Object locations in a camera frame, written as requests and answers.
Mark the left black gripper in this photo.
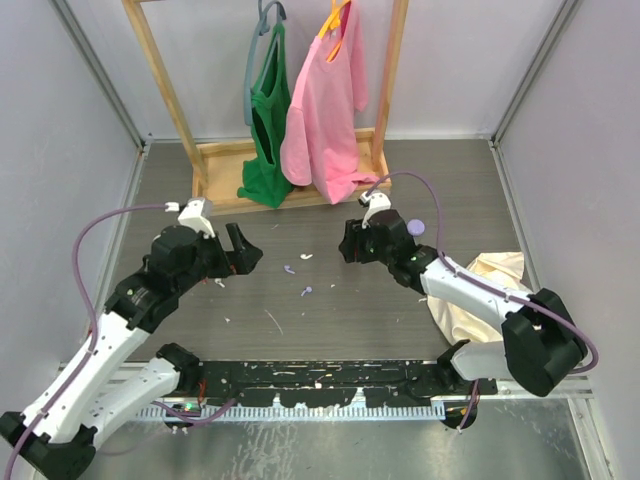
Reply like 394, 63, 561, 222
174, 222, 261, 294

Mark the cream cloth bag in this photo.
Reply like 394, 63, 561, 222
421, 252, 531, 344

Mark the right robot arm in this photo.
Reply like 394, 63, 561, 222
339, 209, 588, 397

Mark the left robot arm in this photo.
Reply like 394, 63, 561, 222
1, 223, 263, 479

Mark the green tank top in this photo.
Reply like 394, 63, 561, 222
237, 25, 293, 209

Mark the wooden clothes rack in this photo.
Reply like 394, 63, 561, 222
124, 1, 408, 214

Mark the pink shirt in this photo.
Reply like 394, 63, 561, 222
280, 1, 378, 205

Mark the grey blue hanger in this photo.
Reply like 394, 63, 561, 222
243, 0, 287, 126

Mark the yellow hanger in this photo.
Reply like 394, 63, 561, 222
317, 0, 351, 62

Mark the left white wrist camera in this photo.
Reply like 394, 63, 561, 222
178, 197, 216, 238

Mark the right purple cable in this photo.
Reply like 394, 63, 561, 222
369, 171, 600, 431

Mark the purple cable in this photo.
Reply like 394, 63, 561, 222
2, 201, 181, 480
369, 171, 600, 431

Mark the white slotted cable duct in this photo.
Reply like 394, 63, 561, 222
134, 398, 446, 422

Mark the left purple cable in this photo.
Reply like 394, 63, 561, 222
2, 201, 181, 480

